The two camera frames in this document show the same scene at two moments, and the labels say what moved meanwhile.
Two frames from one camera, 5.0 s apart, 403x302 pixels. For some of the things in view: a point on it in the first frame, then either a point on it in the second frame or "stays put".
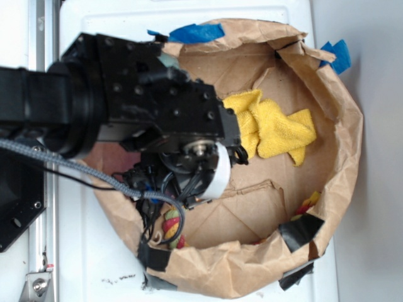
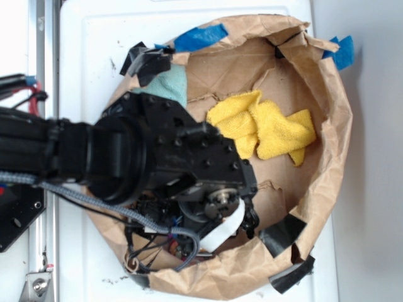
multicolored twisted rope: [170, 218] -> [176, 250]
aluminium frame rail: [43, 51] stays put
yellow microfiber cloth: [266, 128] stays put
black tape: [299, 232] -> [282, 234]
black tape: [153, 257] -> [141, 279]
